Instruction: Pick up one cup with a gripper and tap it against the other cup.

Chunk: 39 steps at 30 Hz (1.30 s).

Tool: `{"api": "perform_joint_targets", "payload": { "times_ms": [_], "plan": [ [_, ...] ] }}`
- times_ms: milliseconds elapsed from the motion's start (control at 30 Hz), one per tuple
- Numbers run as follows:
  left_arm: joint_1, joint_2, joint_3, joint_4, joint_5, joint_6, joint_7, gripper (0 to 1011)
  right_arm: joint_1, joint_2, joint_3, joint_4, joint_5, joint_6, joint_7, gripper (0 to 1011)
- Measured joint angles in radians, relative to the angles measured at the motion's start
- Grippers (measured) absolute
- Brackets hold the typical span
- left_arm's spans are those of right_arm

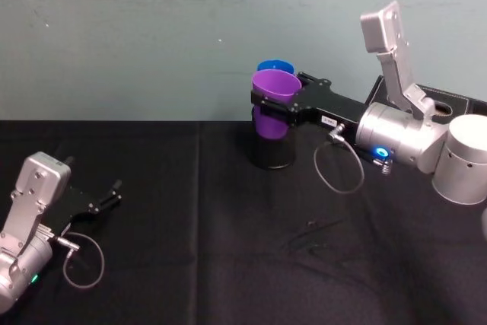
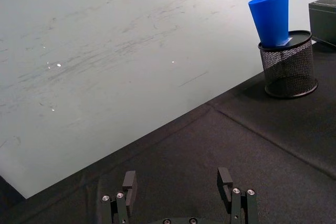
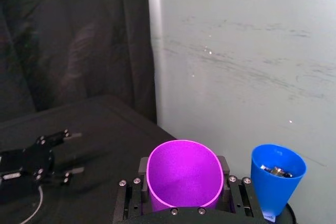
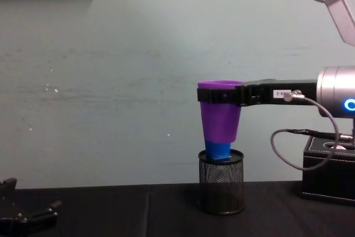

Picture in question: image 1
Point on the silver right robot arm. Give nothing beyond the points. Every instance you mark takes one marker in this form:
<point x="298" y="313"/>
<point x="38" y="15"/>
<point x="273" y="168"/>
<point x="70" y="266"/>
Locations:
<point x="395" y="134"/>

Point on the black table cloth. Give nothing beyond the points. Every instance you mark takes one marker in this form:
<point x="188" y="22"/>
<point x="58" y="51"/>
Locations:
<point x="213" y="249"/>

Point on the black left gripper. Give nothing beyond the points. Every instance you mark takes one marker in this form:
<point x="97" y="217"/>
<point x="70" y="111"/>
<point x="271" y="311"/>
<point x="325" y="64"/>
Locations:
<point x="76" y="205"/>

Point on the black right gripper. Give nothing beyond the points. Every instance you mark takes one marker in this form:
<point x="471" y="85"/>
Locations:
<point x="323" y="102"/>

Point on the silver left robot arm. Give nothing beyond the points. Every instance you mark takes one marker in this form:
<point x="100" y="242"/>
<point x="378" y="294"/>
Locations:
<point x="28" y="203"/>

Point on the blue plastic cup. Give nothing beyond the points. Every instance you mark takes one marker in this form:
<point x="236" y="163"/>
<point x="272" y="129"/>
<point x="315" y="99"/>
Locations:
<point x="274" y="65"/>

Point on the purple plastic cup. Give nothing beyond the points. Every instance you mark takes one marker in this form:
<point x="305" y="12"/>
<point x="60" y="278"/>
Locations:
<point x="274" y="85"/>

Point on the black stitched box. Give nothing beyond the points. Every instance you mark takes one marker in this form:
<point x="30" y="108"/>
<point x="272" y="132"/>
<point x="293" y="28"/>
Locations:
<point x="452" y="102"/>

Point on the black plastic cup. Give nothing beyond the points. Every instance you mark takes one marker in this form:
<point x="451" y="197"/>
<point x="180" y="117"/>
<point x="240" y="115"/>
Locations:
<point x="272" y="153"/>

